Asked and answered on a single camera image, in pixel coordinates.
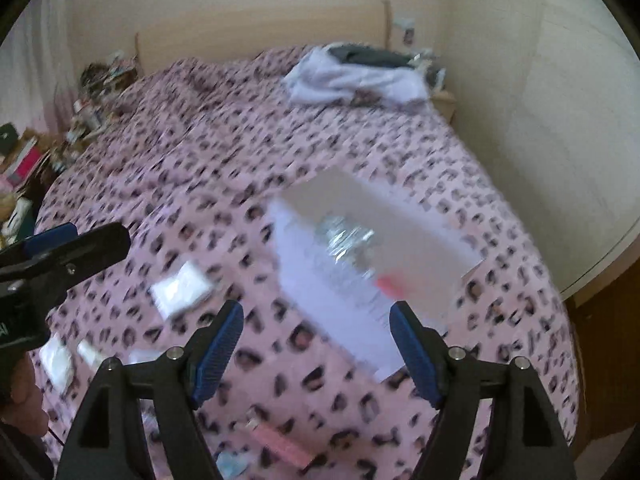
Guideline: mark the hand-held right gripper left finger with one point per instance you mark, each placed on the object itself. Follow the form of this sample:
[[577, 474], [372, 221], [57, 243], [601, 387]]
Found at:
[[220, 345]]

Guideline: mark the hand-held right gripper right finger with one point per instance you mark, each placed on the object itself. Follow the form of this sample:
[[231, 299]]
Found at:
[[412, 345]]

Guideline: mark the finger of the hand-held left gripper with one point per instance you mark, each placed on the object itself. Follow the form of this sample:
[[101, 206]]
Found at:
[[95, 247], [50, 239]]

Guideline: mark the white cardboard box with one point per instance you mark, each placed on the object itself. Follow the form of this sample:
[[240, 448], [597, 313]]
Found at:
[[360, 310]]

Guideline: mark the pink hair roller clip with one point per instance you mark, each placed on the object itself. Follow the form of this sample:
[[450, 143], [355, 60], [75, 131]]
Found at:
[[277, 440]]

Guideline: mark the person's left forearm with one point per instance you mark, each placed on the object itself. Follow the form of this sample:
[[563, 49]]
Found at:
[[22, 455]]

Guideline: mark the person's left hand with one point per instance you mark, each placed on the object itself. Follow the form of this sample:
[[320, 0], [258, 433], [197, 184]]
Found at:
[[25, 395]]

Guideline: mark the white cotton pad packet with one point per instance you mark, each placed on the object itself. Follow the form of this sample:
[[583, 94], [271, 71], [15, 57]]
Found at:
[[56, 362], [92, 355], [180, 290]]

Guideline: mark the small red pink item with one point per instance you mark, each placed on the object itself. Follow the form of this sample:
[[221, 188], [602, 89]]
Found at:
[[395, 282]]

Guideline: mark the pink box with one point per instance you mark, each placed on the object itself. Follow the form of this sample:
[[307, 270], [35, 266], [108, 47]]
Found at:
[[22, 162]]

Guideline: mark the dark green cap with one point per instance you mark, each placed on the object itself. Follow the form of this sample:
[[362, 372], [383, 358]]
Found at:
[[7, 139]]

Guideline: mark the light blue small item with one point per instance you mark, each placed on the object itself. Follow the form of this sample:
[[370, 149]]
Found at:
[[231, 464]]

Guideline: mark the clear crinkled plastic item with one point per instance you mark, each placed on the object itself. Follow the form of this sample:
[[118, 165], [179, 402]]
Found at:
[[345, 240]]

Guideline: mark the leopard print pink blanket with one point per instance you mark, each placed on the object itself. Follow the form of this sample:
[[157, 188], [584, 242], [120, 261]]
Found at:
[[210, 160]]

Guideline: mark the cluttered side shelf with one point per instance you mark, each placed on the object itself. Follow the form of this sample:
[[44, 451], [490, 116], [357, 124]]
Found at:
[[97, 95]]

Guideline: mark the wooden bedside table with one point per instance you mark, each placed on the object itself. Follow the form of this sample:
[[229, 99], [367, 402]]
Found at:
[[445, 102]]

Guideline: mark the wooden headboard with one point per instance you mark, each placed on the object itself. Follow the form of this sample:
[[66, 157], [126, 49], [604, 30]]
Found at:
[[250, 30]]

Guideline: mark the white crumpled clothes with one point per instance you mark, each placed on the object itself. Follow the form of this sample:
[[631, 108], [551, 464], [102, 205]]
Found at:
[[350, 82]]

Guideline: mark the dark grey pillow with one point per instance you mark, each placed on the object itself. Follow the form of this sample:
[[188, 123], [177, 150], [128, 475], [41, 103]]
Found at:
[[370, 55]]

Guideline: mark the wooden bed frame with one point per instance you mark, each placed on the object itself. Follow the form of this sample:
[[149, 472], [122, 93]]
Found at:
[[607, 360]]

